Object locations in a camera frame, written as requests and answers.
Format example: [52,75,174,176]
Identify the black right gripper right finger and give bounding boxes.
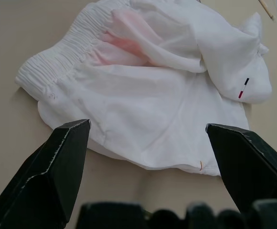
[204,123,277,214]

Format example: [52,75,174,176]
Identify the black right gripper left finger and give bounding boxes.
[0,119,92,229]

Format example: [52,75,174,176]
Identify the white elastic-waist shorts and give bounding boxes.
[14,0,273,177]

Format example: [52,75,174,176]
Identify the thin wooden stick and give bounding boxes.
[257,0,277,21]

